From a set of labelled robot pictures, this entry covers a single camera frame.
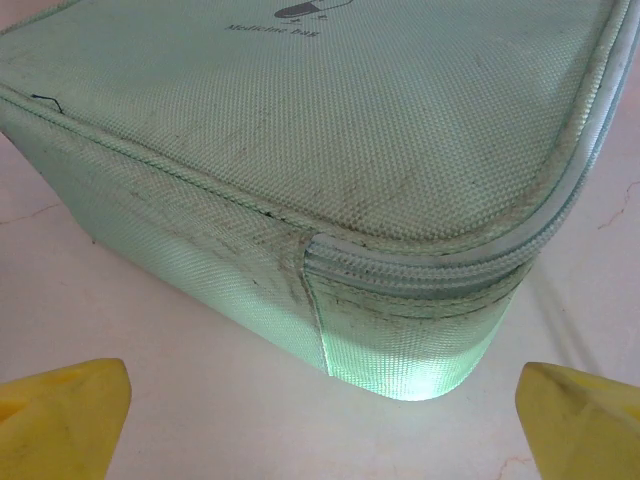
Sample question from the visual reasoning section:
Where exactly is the mint green medicine bag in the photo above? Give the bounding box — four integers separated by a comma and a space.
0, 0, 640, 403

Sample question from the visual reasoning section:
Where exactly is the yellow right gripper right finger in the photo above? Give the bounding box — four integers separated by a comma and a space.
515, 361, 640, 480

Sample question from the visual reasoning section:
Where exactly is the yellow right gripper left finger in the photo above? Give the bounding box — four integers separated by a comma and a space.
0, 357, 133, 480

